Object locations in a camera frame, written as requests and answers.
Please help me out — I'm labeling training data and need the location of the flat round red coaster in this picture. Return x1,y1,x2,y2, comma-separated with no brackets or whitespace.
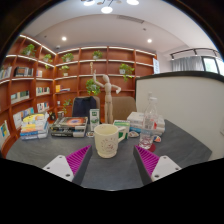
147,142,157,153

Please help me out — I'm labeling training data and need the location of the dark metal railing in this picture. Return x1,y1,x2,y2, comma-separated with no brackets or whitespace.
169,47,224,62

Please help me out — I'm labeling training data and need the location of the ceiling lamp with round bulbs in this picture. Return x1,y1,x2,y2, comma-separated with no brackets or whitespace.
79,0,141,14

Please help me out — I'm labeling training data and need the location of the stack of colourful books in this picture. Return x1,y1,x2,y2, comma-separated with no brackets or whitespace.
19,112,50,141

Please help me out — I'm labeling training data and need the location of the wooden shelf unit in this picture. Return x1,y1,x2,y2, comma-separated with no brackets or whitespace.
0,33,158,158

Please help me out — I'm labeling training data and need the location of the flat green and white box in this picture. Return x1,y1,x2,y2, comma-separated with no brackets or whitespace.
113,119,132,139

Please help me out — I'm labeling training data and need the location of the upright green and white carton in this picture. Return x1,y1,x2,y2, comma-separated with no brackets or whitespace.
89,108,101,132

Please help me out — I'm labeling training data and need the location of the grey curtain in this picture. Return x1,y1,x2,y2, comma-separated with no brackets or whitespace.
171,55,204,73

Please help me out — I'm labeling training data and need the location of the wooden artist mannequin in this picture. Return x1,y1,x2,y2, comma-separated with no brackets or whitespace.
91,69,122,125

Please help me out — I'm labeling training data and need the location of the cream ceramic mug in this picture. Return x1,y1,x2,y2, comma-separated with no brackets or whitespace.
93,123,128,159

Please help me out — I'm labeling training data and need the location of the white partition with dark top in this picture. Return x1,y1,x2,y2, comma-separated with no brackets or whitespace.
134,70,224,161

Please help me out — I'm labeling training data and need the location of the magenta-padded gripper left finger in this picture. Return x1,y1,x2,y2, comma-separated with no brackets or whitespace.
42,144,93,186

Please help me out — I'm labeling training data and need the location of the clear plastic water bottle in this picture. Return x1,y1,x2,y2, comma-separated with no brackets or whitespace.
138,96,159,150

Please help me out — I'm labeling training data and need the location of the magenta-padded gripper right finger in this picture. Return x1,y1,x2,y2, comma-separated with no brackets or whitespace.
133,144,183,186

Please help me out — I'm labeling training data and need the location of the tan chair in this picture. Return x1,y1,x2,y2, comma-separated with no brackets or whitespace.
111,95,138,122

